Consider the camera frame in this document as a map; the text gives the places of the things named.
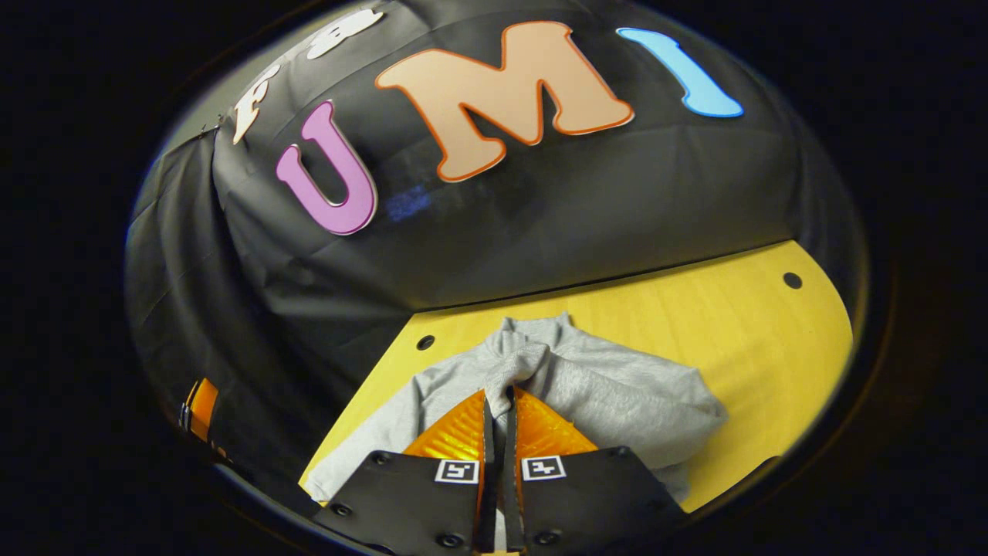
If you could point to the black backdrop cloth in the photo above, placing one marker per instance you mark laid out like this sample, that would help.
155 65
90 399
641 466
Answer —
579 201

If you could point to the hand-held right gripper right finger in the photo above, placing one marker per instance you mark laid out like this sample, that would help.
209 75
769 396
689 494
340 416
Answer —
509 494

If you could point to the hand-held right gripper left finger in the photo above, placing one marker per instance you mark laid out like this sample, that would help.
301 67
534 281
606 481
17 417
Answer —
488 494

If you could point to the gray zip-neck sweatshirt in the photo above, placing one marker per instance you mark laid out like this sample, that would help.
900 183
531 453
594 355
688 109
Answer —
617 386

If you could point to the metal cloth clip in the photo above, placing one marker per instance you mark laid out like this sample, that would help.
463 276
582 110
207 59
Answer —
210 128

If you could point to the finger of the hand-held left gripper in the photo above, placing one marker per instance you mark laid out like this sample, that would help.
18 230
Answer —
202 409

